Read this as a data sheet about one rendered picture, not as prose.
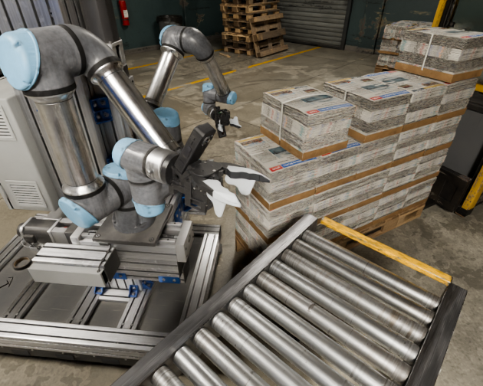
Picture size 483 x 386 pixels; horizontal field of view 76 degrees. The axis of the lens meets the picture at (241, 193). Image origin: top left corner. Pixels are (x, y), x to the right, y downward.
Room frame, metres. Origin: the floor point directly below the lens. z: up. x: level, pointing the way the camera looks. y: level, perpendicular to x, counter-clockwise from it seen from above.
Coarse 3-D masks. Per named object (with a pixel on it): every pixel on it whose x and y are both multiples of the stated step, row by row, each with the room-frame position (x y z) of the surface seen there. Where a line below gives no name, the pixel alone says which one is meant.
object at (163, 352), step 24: (312, 216) 0.92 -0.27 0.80; (288, 240) 0.79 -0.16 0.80; (264, 264) 0.68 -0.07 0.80; (240, 288) 0.59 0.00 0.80; (216, 312) 0.51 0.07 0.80; (168, 336) 0.44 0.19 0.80; (192, 336) 0.44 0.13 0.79; (216, 336) 0.50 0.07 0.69; (144, 360) 0.38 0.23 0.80; (168, 360) 0.38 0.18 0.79; (120, 384) 0.33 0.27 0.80; (144, 384) 0.33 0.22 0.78
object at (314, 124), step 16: (288, 112) 1.41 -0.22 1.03; (304, 112) 1.33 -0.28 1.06; (320, 112) 1.33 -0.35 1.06; (336, 112) 1.37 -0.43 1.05; (352, 112) 1.42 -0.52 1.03; (288, 128) 1.41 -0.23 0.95; (304, 128) 1.30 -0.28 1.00; (320, 128) 1.34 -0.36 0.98; (336, 128) 1.39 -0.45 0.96; (304, 144) 1.30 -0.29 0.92; (320, 144) 1.35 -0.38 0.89
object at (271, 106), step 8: (288, 88) 1.68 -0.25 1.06; (296, 88) 1.68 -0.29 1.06; (304, 88) 1.68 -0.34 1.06; (312, 88) 1.68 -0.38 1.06; (264, 96) 1.60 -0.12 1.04; (272, 96) 1.54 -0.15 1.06; (280, 96) 1.54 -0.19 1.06; (288, 96) 1.54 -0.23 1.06; (296, 96) 1.55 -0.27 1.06; (264, 104) 1.59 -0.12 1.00; (272, 104) 1.54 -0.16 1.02; (264, 112) 1.59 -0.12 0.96; (272, 112) 1.53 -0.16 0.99; (264, 120) 1.58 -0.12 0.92; (272, 120) 1.52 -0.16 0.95; (272, 128) 1.51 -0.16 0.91
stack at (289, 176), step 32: (416, 128) 1.69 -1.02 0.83; (256, 160) 1.32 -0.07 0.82; (288, 160) 1.31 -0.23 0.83; (320, 160) 1.35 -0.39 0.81; (352, 160) 1.46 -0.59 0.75; (384, 160) 1.59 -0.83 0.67; (416, 160) 1.74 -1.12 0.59; (288, 192) 1.26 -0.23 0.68; (320, 192) 1.37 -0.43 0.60; (352, 192) 1.48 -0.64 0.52; (256, 224) 1.30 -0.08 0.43; (288, 224) 1.27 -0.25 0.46; (320, 224) 1.38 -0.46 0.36; (352, 224) 1.52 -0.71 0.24; (384, 224) 1.68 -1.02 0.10; (256, 256) 1.30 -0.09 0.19
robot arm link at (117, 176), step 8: (104, 168) 0.86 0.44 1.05; (112, 168) 0.86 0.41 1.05; (120, 168) 0.86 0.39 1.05; (104, 176) 0.83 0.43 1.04; (112, 176) 0.82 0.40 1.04; (120, 176) 0.83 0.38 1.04; (112, 184) 0.80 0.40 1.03; (120, 184) 0.82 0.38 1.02; (128, 184) 0.83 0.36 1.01; (120, 192) 0.80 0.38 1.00; (128, 192) 0.82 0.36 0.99; (120, 200) 0.79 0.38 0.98; (128, 200) 0.82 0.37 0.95
